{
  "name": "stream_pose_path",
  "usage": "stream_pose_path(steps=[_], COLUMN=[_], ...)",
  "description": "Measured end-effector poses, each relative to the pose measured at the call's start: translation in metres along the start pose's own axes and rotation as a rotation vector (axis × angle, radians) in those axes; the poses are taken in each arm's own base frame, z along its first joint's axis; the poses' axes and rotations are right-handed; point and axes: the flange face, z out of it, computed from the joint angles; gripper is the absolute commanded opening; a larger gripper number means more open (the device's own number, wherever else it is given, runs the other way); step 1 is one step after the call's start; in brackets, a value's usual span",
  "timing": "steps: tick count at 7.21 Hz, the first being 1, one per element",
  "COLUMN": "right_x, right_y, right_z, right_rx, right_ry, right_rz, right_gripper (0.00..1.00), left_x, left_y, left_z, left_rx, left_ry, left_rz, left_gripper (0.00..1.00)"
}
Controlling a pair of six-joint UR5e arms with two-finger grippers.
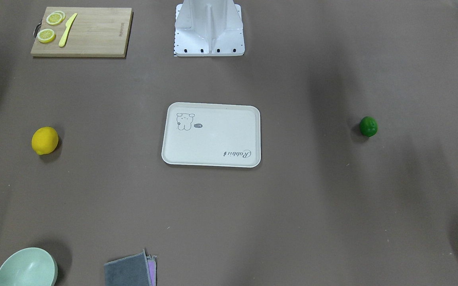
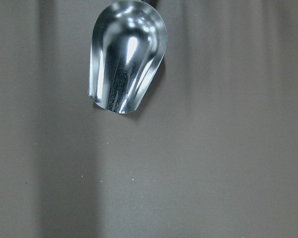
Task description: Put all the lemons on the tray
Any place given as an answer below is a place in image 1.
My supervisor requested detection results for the white rabbit print tray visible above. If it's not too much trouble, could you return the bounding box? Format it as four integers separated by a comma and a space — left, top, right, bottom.
161, 102, 261, 168

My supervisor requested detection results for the wooden cutting board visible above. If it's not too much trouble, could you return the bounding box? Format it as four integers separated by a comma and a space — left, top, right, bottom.
31, 6, 133, 58

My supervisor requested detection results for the lemon slice near handle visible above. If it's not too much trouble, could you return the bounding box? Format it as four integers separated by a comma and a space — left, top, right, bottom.
36, 29, 56, 43

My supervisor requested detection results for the mint green bowl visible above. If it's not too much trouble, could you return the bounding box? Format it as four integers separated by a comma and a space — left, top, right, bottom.
0, 247, 58, 286

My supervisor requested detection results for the lemon slice front top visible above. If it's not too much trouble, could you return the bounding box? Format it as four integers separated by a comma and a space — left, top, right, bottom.
46, 12, 64, 25

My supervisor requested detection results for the purple folded cloth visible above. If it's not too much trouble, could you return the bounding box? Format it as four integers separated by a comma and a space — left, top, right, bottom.
146, 255, 157, 286

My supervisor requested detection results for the lemon slice back top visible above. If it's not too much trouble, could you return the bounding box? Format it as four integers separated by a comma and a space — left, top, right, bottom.
51, 11, 66, 22

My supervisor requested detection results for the green lime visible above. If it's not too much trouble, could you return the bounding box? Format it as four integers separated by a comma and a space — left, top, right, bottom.
359, 116, 378, 137

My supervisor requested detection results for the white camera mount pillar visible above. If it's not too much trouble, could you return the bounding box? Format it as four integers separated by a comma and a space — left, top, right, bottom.
173, 0, 245, 57

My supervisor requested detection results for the yellow lemon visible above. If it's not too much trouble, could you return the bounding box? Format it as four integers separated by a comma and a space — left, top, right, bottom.
31, 126, 59, 155

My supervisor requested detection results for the yellow plastic knife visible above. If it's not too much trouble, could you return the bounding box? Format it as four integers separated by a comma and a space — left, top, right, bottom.
58, 13, 78, 48

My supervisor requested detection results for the grey folded cloth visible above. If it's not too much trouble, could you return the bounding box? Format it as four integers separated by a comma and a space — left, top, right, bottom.
104, 251, 155, 286

